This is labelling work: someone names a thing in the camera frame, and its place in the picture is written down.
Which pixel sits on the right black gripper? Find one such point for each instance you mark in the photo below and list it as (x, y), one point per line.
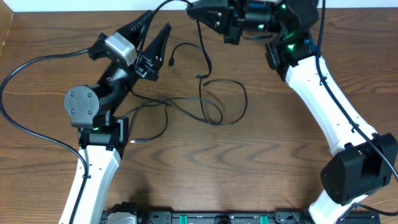
(231, 20)

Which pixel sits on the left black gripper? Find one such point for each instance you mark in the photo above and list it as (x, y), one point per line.
(140, 66)

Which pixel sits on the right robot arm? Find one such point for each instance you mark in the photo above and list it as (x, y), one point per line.
(362, 160)

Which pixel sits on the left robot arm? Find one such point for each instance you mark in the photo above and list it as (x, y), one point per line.
(102, 136)

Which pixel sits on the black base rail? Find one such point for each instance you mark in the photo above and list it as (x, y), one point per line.
(128, 212)

